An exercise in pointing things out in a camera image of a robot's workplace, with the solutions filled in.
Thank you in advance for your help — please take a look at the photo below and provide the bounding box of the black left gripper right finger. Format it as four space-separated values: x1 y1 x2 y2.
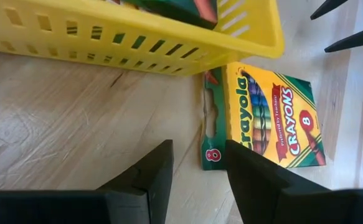
225 139 363 224

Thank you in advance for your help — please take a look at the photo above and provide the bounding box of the yellow green crayon box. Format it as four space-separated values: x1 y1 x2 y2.
106 0 219 30
200 61 327 171

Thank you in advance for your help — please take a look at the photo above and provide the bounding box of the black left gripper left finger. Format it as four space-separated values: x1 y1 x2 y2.
0 139 174 224

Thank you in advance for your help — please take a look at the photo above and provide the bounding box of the yellow plastic basket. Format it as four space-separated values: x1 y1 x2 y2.
0 0 285 77

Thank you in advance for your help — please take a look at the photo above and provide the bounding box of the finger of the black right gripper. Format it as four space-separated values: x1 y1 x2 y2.
324 24 363 53
310 0 349 21

